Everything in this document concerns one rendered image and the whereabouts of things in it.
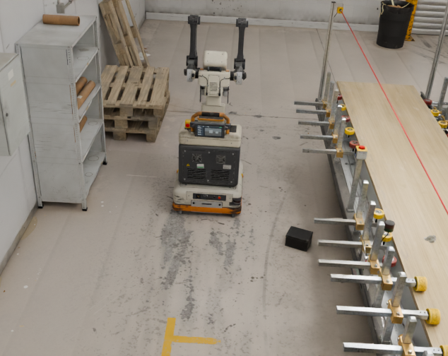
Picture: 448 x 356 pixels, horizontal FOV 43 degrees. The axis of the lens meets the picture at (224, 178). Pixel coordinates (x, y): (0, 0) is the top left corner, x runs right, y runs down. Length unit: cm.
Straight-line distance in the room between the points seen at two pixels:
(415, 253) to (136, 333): 196
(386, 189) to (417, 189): 22
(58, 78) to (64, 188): 106
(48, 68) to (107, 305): 192
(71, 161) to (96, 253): 85
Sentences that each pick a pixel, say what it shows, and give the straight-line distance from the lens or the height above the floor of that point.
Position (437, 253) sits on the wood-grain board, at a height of 90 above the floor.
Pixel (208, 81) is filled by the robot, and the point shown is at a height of 116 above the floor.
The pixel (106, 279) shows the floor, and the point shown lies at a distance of 464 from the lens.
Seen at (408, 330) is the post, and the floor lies 105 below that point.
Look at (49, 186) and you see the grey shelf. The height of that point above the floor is 24.
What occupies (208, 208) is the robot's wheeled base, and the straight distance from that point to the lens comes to 521.
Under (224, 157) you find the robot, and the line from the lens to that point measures 504.
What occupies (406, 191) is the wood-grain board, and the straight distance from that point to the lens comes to 429.
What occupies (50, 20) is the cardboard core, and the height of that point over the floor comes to 159.
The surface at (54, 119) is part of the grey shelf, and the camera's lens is 503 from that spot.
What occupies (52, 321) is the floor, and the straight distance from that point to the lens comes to 438.
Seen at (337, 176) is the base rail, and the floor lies 70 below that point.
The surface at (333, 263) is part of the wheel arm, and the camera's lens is 352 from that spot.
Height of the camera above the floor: 302
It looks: 31 degrees down
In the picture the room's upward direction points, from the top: 3 degrees clockwise
